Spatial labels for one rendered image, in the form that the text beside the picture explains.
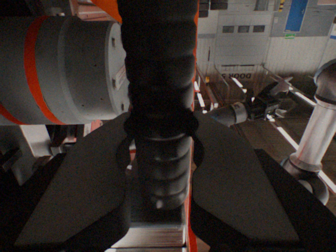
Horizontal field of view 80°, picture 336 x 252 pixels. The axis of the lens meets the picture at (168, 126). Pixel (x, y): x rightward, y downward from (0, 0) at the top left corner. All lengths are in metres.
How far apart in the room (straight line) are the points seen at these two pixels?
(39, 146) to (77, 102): 0.16
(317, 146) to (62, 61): 0.86
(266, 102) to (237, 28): 13.10
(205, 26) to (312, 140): 10.70
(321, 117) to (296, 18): 14.28
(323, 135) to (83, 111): 0.81
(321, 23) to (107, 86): 15.84
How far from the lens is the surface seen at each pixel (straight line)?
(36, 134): 0.39
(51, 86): 0.25
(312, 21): 15.66
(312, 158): 0.96
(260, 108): 0.80
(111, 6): 0.72
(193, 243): 3.04
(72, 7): 0.55
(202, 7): 8.60
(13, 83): 0.27
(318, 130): 0.90
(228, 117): 0.75
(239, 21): 13.84
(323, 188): 0.96
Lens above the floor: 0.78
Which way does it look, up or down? 30 degrees up
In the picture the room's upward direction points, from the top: 179 degrees clockwise
